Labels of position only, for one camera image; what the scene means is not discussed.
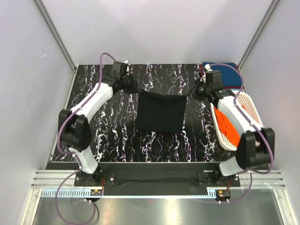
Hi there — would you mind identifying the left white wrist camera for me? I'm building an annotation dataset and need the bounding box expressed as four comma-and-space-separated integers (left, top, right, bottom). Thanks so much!
124, 60, 131, 75

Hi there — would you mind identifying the right aluminium frame post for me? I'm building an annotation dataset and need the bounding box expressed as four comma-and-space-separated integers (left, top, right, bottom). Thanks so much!
238, 0, 281, 69

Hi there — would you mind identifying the aluminium frame post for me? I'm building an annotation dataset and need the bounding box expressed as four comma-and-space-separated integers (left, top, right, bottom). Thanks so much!
32, 0, 78, 72
238, 0, 281, 69

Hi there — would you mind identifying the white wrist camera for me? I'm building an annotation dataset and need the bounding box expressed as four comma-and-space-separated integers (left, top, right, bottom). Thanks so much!
204, 64, 213, 72
124, 60, 131, 75

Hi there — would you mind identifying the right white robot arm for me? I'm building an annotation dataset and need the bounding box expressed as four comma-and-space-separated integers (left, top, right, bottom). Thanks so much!
191, 69, 275, 186

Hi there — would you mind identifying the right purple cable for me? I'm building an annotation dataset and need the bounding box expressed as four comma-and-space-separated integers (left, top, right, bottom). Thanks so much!
210, 62, 275, 203

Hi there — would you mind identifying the purple cable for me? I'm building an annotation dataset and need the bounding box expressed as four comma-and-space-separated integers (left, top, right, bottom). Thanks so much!
55, 52, 117, 223
210, 62, 275, 203

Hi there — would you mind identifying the orange t shirt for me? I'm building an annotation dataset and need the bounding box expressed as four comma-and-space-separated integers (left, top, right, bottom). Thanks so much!
214, 107, 240, 148

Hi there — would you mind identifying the slotted cable duct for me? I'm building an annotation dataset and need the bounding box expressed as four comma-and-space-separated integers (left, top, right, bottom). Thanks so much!
41, 188, 217, 199

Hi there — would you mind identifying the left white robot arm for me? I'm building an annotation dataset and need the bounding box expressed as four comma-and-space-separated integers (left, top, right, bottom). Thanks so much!
57, 61, 139, 186

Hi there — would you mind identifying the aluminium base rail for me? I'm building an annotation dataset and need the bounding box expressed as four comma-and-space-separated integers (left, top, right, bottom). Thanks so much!
31, 170, 285, 189

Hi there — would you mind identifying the white plastic laundry basket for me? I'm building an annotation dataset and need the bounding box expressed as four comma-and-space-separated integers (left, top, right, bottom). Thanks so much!
210, 91, 263, 151

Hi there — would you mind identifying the left aluminium frame post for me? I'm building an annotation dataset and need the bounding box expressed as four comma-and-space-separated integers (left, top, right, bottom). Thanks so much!
32, 0, 78, 72

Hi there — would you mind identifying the folded light blue t shirt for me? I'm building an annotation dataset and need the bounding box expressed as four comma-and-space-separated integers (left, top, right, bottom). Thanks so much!
227, 89, 245, 94

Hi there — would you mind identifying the black marble pattern mat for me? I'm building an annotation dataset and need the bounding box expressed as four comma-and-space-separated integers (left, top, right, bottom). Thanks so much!
50, 63, 262, 163

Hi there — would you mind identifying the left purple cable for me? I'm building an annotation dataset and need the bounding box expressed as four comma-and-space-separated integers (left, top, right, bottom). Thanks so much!
55, 52, 117, 223

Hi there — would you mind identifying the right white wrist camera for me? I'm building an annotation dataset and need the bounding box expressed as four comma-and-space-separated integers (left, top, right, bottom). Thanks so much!
204, 64, 213, 72

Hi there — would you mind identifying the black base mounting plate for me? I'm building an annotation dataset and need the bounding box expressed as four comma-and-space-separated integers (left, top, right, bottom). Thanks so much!
74, 162, 240, 197

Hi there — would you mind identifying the black t shirt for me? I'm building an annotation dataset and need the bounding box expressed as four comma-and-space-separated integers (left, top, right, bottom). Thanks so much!
135, 89, 193, 134

